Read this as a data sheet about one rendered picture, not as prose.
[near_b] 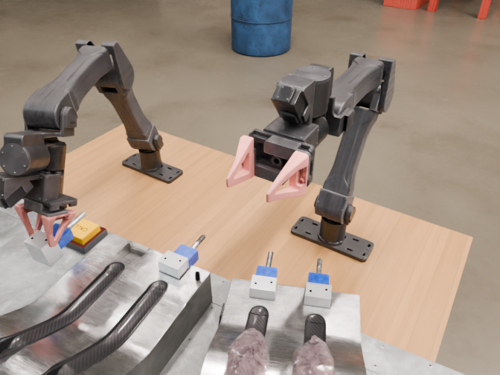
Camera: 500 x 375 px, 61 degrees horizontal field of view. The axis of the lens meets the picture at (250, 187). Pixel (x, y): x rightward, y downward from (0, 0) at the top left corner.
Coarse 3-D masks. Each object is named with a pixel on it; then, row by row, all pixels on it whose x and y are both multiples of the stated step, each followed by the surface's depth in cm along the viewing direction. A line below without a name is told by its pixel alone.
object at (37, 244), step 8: (80, 216) 92; (56, 224) 90; (72, 224) 91; (40, 232) 86; (56, 232) 88; (64, 232) 87; (32, 240) 84; (40, 240) 84; (64, 240) 88; (32, 248) 84; (40, 248) 82; (48, 248) 84; (56, 248) 86; (32, 256) 87; (40, 256) 85; (48, 256) 84; (56, 256) 86; (48, 264) 85
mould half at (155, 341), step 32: (96, 256) 89; (160, 256) 89; (64, 288) 83; (128, 288) 83; (192, 288) 82; (0, 320) 73; (32, 320) 75; (96, 320) 77; (160, 320) 77; (192, 320) 84; (32, 352) 67; (64, 352) 69; (128, 352) 72; (160, 352) 76
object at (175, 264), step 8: (200, 240) 93; (184, 248) 89; (192, 248) 89; (168, 256) 86; (176, 256) 86; (184, 256) 87; (192, 256) 88; (160, 264) 85; (168, 264) 84; (176, 264) 84; (184, 264) 84; (192, 264) 88; (168, 272) 85; (176, 272) 83; (184, 272) 85
